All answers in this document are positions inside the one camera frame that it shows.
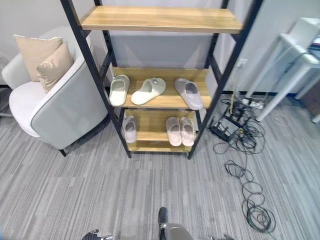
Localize thin white cable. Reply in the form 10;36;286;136
273;112;290;127

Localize long wooden shelf board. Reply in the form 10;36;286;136
81;5;244;35

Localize long tangled black cable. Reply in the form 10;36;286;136
212;98;279;237

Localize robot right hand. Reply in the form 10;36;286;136
209;233;235;240

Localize black metal shoe rack frame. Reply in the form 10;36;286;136
59;0;264;160

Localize short wooden shelf board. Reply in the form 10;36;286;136
123;108;198;154

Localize white power strip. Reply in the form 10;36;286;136
240;98;265;110

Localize beige matte cushion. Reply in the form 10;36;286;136
13;34;64;83

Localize white table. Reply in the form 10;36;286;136
245;16;320;124

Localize cream slipper with grey badge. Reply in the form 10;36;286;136
130;77;167;106

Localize wooden shelf board with backboard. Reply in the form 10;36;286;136
109;66;212;110

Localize stack of items on table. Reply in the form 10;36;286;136
308;34;320;56

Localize black router with antennas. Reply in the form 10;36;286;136
208;116;245;143

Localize shiny tan cushion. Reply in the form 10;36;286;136
36;41;75;94

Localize white upholstered armchair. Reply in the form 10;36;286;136
1;26;110;158

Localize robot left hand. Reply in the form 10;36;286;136
81;228;115;240

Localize black and yellow network device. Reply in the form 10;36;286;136
223;104;248;121

